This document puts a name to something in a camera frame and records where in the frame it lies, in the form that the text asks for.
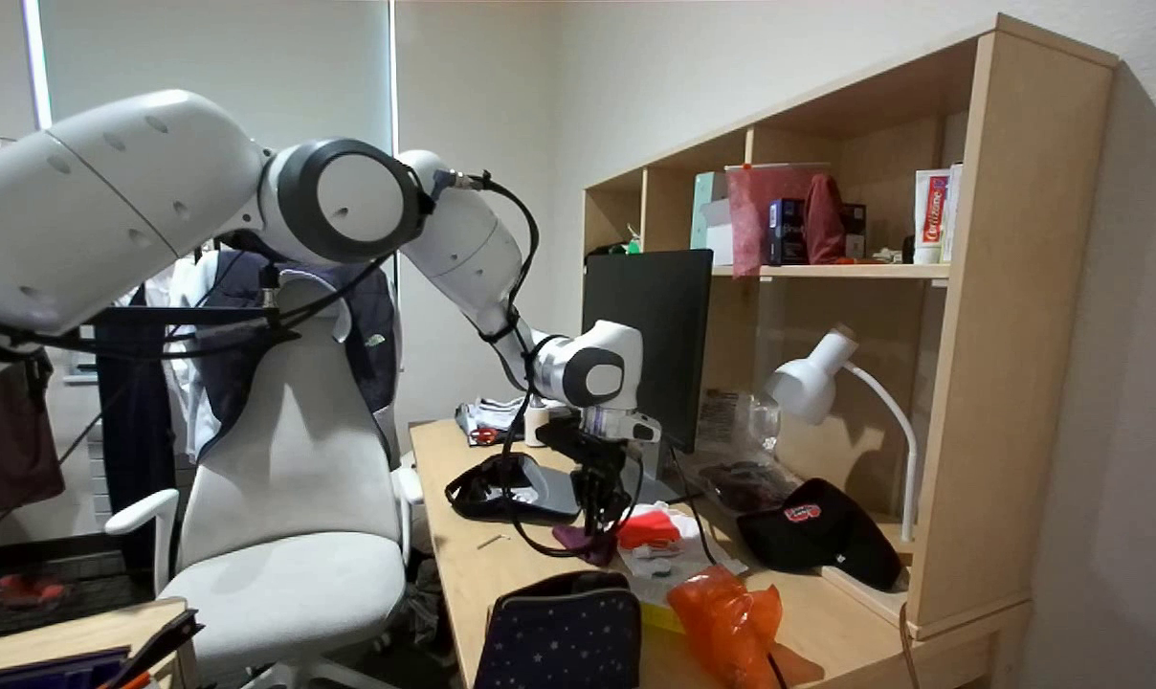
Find light wooden side table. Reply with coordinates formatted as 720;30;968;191
0;594;206;689

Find brown hanging garment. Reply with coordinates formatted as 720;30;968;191
0;348;68;513

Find silver monitor stand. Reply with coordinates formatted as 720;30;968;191
629;437;683;508

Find navy dotted purse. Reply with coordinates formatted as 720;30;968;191
474;566;648;689

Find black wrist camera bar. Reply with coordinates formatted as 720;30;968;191
533;414;667;464

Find black hanging garment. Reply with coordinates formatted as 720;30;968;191
90;307;178;513

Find black computer monitor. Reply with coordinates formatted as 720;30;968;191
579;245;714;456

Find black cap with red logo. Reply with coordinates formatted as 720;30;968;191
729;476;908;594

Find white office chair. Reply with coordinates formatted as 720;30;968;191
99;274;408;689

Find red slippers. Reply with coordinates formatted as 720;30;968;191
0;571;74;613

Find pale teal book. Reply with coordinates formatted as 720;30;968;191
690;169;735;274

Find white printed box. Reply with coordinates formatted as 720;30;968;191
911;166;968;267

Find dark blue jacket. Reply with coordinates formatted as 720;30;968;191
167;245;400;452

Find black clothes rack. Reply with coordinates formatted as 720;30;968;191
83;242;303;566

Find white gooseneck desk lamp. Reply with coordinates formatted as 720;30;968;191
811;326;921;547

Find orange plastic bag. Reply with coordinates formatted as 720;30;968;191
661;566;788;689

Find light wooden shelf unit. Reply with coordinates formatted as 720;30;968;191
579;12;1120;689

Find dark brown cylinder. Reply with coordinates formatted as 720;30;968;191
837;199;874;263

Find red packet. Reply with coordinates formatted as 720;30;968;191
613;507;683;557

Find dark blue bottle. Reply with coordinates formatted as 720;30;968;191
764;196;811;267

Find purple cloth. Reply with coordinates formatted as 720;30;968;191
552;516;613;566

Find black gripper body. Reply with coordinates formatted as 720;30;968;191
560;427;643;507

